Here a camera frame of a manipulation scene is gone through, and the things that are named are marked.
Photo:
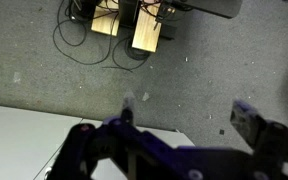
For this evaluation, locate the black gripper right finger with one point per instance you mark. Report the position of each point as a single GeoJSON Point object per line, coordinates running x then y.
{"type": "Point", "coordinates": [250, 126]}

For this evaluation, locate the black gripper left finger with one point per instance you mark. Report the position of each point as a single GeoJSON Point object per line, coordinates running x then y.
{"type": "Point", "coordinates": [130, 140]}

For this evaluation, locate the white paper scrap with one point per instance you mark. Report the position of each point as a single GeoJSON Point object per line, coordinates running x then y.
{"type": "Point", "coordinates": [145, 96]}

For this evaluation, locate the long wooden plank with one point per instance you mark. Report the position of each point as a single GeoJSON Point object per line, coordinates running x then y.
{"type": "Point", "coordinates": [145, 33]}

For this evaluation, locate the light grey flat panel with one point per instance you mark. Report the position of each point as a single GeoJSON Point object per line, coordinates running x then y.
{"type": "Point", "coordinates": [17, 143]}

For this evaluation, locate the small wooden plank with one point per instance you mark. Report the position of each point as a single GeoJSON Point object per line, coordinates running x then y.
{"type": "Point", "coordinates": [105, 23]}

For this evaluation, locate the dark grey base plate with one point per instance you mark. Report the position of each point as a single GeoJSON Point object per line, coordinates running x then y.
{"type": "Point", "coordinates": [214, 6]}

